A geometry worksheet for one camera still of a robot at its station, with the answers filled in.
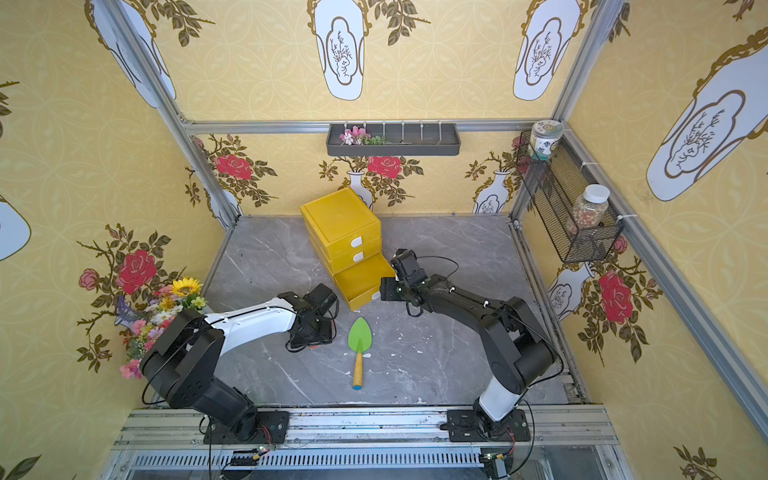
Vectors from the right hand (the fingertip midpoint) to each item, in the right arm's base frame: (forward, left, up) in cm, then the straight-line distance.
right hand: (397, 281), depth 93 cm
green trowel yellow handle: (-16, +11, -7) cm, 21 cm away
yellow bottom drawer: (+2, +12, -4) cm, 12 cm away
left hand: (-16, +26, -7) cm, 31 cm away
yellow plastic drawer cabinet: (+6, +14, +14) cm, 21 cm away
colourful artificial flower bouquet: (-23, +61, +12) cm, 66 cm away
